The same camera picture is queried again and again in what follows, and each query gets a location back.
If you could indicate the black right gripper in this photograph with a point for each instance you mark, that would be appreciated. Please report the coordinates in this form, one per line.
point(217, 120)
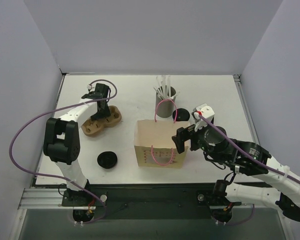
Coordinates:
point(184, 136)

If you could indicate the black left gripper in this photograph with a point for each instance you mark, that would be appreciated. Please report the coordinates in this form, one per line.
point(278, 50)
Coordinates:
point(103, 107)

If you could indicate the beige pink paper bag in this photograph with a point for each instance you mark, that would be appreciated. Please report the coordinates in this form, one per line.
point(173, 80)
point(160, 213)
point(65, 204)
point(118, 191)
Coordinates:
point(153, 143)

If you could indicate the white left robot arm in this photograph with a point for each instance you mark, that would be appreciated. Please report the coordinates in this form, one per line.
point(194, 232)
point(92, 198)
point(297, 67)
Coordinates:
point(62, 138)

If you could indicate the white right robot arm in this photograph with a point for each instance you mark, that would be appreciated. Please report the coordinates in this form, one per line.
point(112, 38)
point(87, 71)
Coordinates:
point(257, 177)

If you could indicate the grey cylindrical holder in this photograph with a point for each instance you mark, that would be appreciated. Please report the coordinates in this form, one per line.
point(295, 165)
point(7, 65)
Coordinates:
point(165, 109)

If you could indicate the brown cardboard cup carrier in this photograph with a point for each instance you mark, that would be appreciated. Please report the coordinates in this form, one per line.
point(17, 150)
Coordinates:
point(92, 128)

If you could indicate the white stirrer sticks bundle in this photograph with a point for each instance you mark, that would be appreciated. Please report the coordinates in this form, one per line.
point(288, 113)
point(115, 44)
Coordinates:
point(164, 89)

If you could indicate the black cup lid stack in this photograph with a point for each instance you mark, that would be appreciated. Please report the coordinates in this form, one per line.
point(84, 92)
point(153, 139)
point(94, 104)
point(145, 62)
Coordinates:
point(107, 159)

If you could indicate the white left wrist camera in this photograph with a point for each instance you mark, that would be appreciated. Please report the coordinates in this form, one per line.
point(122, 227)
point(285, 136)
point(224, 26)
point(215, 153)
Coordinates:
point(91, 88)

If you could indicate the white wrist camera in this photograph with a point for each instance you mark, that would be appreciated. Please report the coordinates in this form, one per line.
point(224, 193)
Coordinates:
point(205, 111)
point(91, 88)

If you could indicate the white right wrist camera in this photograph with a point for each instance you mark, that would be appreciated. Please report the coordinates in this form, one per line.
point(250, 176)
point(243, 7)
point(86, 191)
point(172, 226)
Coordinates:
point(205, 111)

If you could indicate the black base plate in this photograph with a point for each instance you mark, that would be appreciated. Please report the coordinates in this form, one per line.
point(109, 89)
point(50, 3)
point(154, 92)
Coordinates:
point(175, 201)

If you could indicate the aluminium frame rail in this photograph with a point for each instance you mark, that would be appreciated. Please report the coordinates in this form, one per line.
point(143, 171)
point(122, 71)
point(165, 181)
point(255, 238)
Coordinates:
point(40, 198)

